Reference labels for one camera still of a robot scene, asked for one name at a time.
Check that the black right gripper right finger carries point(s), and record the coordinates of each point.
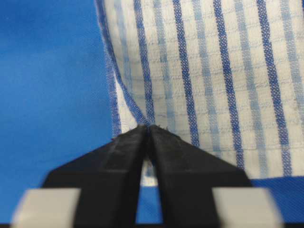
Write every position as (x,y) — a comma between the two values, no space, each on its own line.
(200,190)

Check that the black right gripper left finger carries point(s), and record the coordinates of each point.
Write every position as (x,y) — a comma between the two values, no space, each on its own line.
(97,190)

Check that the blue striped white towel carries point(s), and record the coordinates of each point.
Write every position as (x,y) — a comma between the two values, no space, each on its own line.
(226,76)

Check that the blue table cloth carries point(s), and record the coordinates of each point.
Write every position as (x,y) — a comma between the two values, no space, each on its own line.
(54,98)

